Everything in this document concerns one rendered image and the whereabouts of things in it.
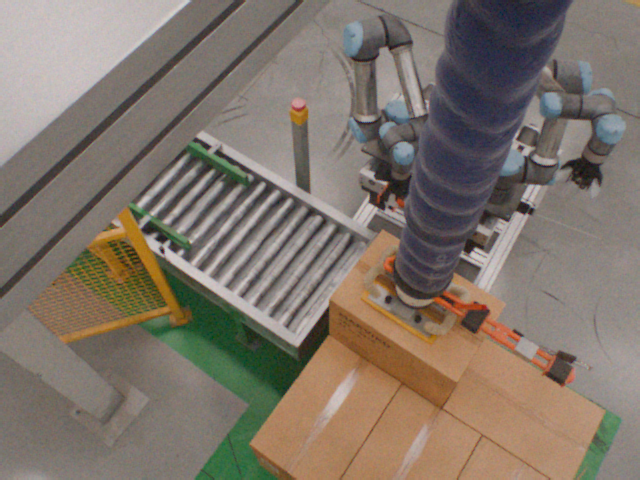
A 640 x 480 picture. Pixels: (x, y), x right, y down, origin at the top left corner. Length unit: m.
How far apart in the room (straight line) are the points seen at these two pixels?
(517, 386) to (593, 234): 1.43
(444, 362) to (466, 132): 1.21
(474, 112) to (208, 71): 1.08
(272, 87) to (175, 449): 2.44
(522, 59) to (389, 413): 1.85
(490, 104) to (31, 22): 1.16
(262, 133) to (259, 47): 3.76
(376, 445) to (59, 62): 2.54
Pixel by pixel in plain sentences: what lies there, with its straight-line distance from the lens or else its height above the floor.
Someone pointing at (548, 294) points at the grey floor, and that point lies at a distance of 3.80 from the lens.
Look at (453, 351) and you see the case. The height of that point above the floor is 0.94.
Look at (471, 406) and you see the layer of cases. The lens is 2.89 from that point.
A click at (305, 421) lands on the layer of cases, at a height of 0.54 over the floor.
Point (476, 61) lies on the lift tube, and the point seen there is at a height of 2.35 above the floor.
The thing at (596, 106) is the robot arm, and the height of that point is 1.85.
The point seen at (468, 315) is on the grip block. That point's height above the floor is 1.09.
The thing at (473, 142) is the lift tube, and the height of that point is 2.11.
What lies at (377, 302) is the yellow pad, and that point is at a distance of 2.52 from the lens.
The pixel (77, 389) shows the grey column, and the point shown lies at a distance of 3.06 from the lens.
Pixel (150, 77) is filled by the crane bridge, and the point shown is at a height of 3.03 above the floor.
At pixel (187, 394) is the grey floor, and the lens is 3.48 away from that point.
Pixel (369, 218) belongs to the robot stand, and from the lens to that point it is 3.56.
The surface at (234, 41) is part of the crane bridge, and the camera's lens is 0.42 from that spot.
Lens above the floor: 3.29
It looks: 61 degrees down
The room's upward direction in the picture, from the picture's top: straight up
